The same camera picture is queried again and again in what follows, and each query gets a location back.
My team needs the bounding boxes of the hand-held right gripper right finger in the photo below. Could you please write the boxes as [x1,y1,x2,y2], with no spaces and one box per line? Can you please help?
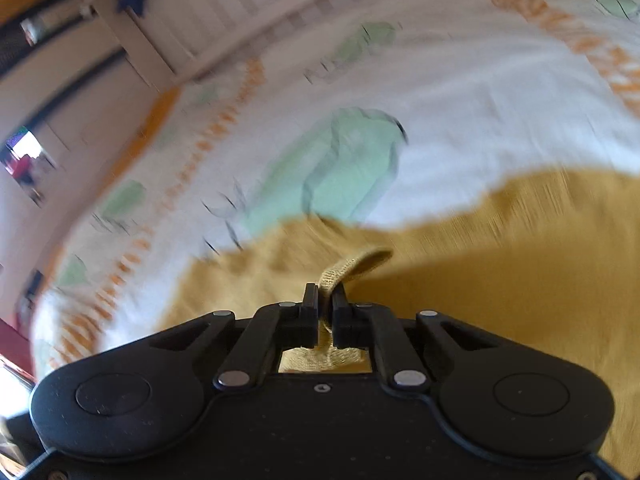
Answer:
[331,290,497,393]

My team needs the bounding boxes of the white printed blanket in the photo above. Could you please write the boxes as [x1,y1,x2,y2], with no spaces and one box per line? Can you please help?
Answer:
[30,0,640,376]

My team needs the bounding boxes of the yellow knitted garment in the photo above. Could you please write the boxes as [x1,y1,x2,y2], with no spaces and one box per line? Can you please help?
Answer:
[167,167,640,480]

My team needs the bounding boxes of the white slatted headboard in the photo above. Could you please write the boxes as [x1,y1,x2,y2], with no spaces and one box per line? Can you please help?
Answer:
[80,0,396,88]

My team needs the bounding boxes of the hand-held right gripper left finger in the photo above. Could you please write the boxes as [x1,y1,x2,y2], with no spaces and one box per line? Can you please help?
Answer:
[148,283,319,392]

